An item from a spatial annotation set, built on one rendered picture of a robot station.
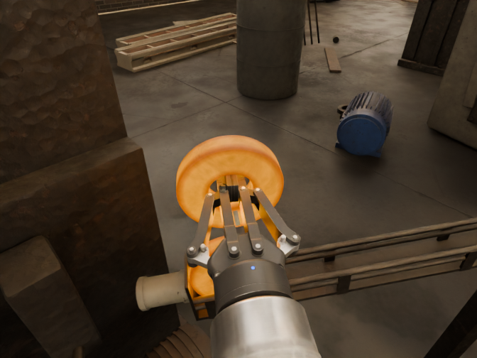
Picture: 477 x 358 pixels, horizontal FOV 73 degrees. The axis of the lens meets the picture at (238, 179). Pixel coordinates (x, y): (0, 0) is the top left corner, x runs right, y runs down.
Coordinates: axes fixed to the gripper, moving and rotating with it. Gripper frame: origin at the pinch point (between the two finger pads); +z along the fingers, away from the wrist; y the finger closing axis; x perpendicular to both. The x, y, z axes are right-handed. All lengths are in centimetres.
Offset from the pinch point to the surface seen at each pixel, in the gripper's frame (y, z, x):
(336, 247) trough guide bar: 21.0, 1.4, -21.6
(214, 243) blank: -2.9, -0.3, -14.0
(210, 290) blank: -4.2, -2.8, -23.9
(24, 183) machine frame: -32.0, 8.5, -4.6
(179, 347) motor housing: -11.3, -6.2, -37.7
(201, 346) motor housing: -7.0, -6.3, -38.5
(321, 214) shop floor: 57, 76, -95
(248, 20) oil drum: 44, 236, -39
